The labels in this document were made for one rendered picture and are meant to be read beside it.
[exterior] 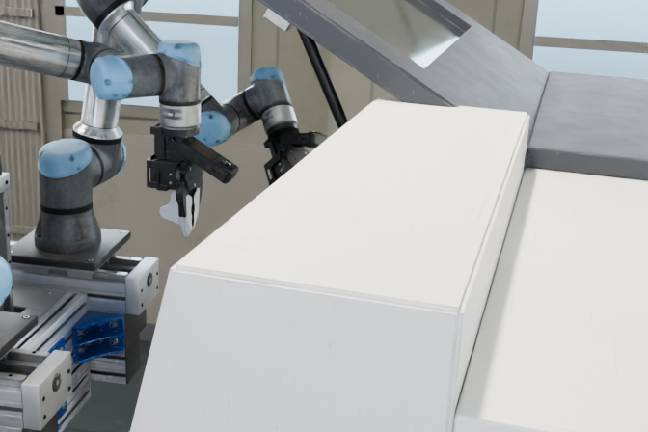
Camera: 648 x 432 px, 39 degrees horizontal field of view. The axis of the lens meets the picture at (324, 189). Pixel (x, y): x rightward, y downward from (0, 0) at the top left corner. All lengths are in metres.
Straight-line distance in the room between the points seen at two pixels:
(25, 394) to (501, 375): 1.13
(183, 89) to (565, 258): 0.87
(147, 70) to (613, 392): 1.09
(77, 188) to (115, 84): 0.57
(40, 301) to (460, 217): 1.45
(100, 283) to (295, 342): 1.50
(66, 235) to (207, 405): 1.45
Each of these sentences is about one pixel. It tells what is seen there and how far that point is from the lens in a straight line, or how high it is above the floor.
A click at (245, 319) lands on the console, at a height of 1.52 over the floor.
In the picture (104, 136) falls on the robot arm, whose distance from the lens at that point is 2.23.
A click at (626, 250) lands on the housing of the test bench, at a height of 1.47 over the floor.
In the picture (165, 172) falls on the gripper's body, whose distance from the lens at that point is 1.72.
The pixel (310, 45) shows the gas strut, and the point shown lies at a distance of 1.37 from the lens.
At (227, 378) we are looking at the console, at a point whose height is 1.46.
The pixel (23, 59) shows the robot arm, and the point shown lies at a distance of 1.68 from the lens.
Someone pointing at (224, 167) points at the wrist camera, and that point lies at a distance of 1.68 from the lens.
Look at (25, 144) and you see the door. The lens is 3.94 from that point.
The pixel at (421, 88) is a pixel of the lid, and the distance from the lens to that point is 1.31.
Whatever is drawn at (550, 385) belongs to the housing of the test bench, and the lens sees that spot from 0.74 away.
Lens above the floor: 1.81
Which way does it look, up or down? 17 degrees down
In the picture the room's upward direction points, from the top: 3 degrees clockwise
